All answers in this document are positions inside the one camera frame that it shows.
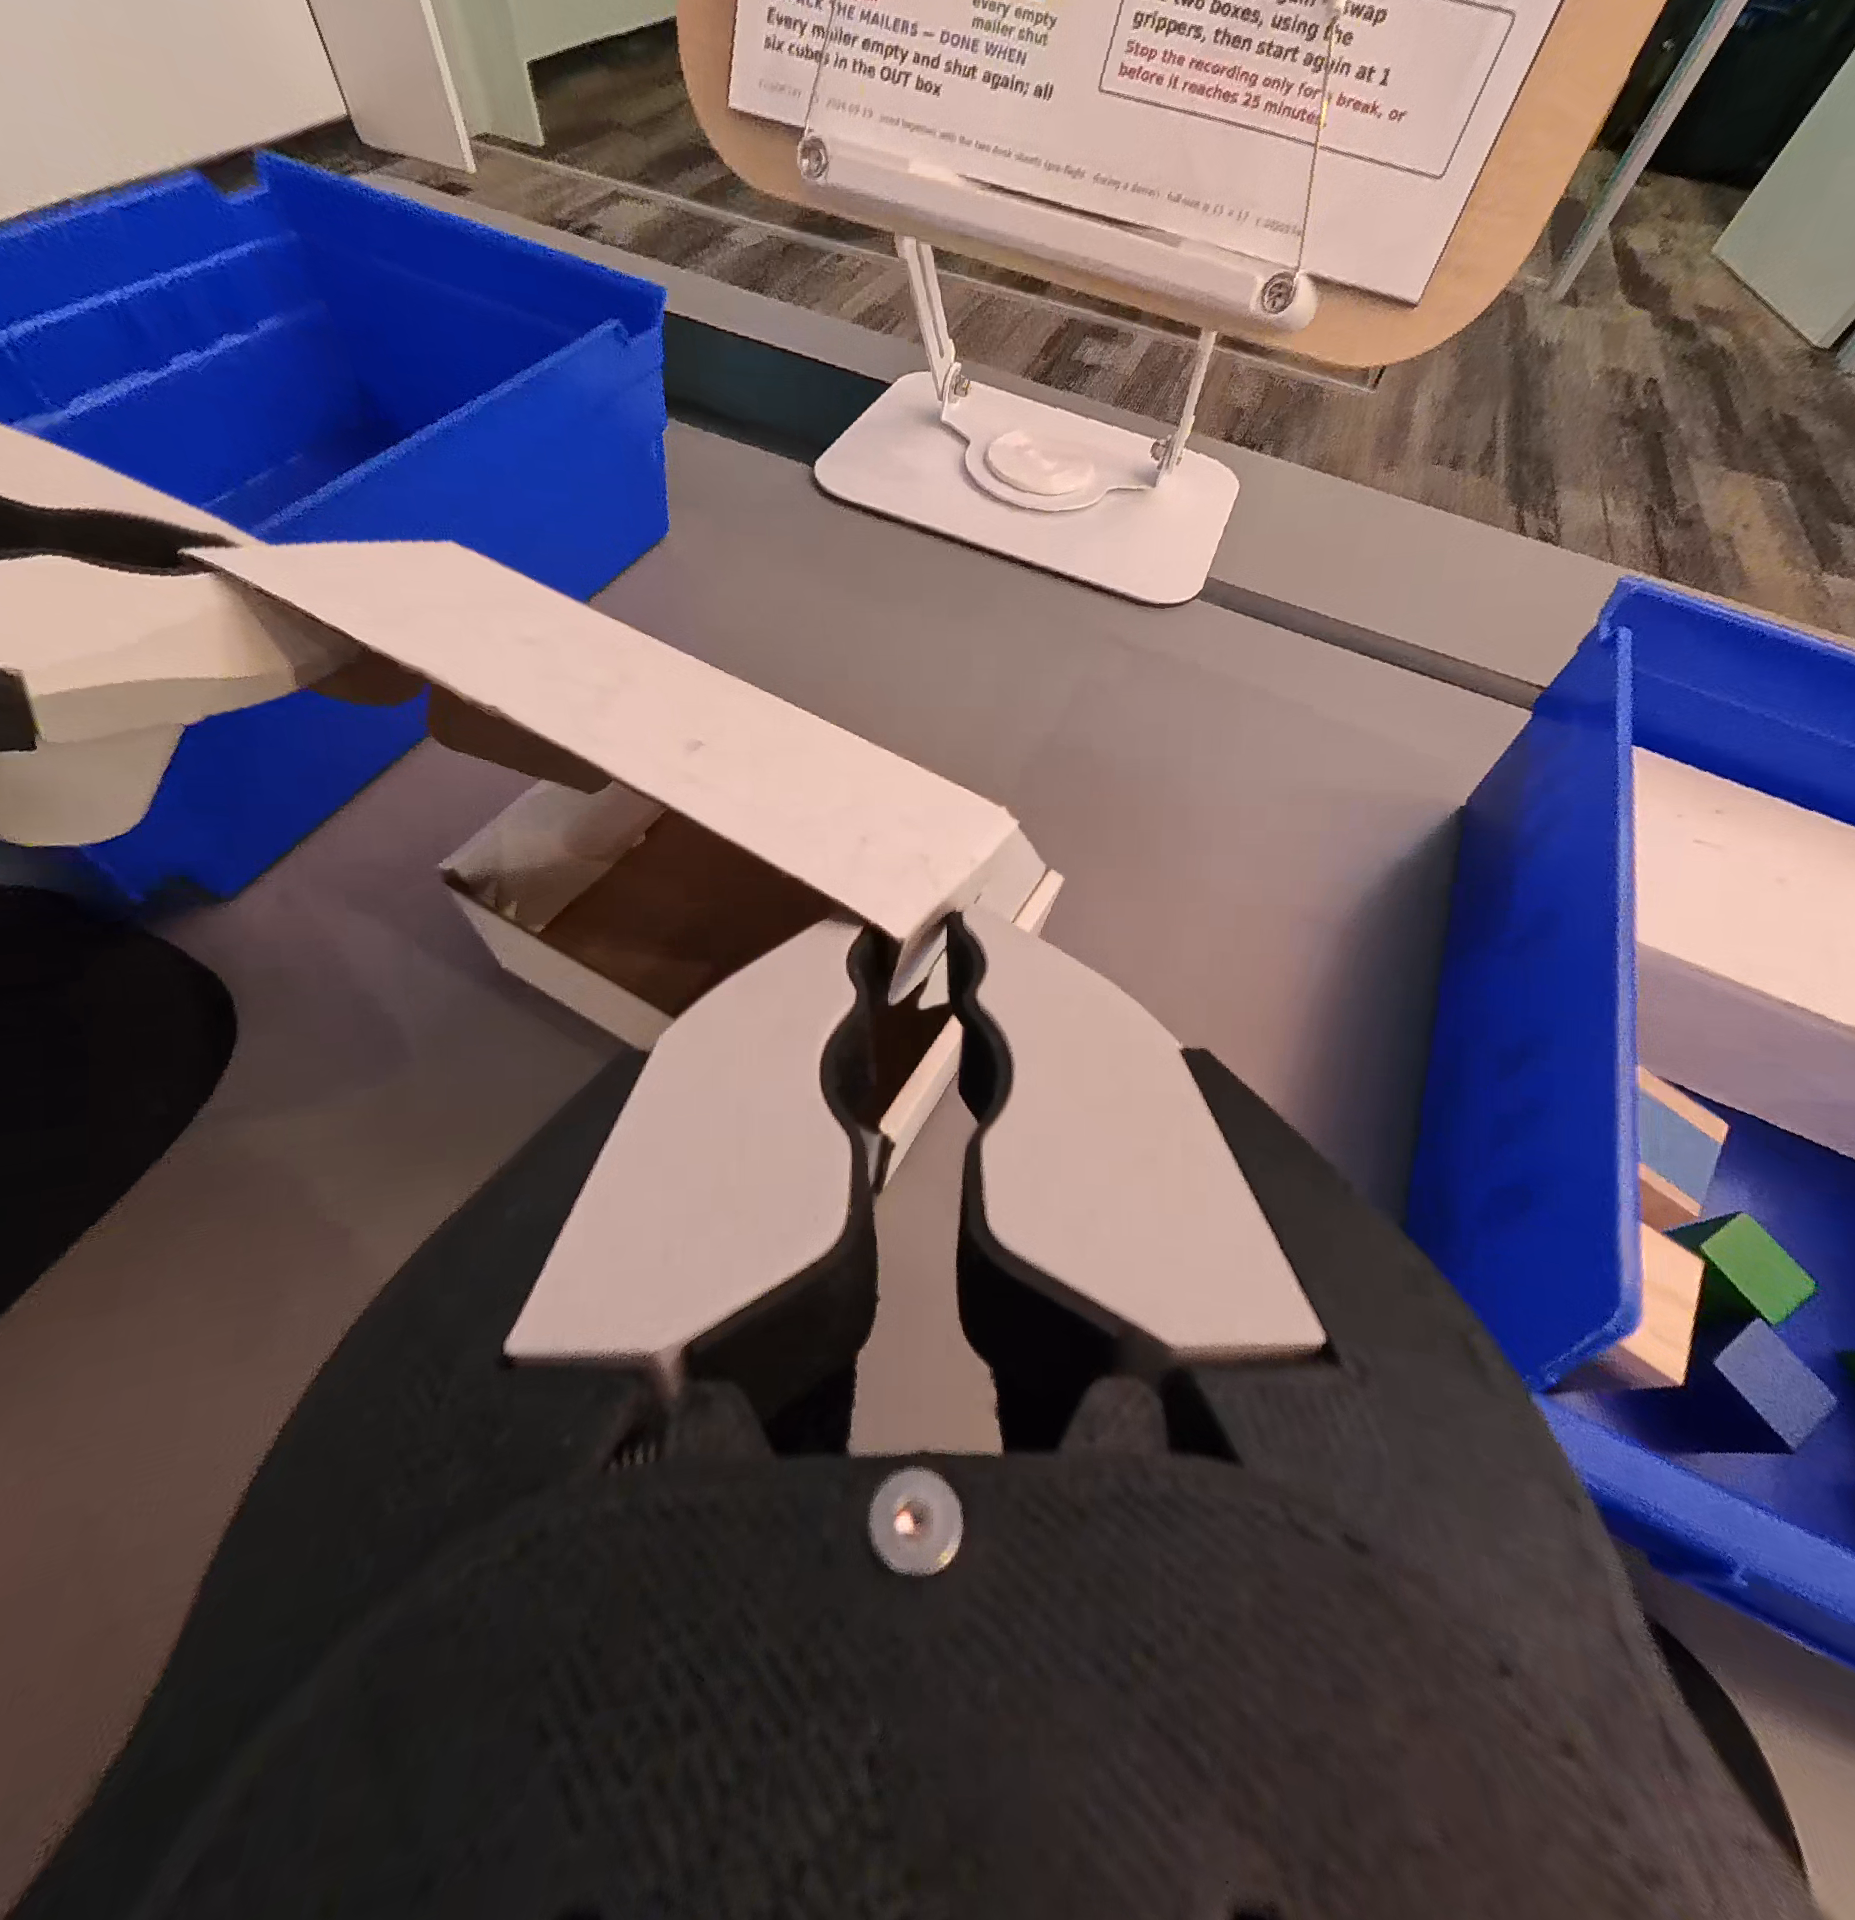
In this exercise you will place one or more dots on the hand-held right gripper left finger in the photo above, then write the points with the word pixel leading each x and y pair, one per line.
pixel 717 1169

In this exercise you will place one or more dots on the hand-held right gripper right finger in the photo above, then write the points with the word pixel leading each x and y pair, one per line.
pixel 1138 1184

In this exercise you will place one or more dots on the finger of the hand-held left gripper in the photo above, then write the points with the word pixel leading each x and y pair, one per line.
pixel 133 637
pixel 59 474

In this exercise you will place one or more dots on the blue plastic bin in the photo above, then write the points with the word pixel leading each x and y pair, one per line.
pixel 1542 975
pixel 568 449

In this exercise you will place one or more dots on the white cardboard mailer box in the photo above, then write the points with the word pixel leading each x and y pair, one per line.
pixel 643 705
pixel 1768 930

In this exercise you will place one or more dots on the natural wooden cube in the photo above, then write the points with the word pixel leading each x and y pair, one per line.
pixel 1660 1304

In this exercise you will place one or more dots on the light blue wooden cube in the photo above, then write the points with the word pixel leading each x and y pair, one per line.
pixel 1677 1131

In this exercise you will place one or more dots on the green wooden cube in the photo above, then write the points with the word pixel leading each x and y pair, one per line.
pixel 1745 1268

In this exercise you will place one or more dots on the instruction sign on stand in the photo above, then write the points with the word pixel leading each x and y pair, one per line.
pixel 1107 511

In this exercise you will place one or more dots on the printed instruction sheet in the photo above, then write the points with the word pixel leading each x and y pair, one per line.
pixel 1168 164

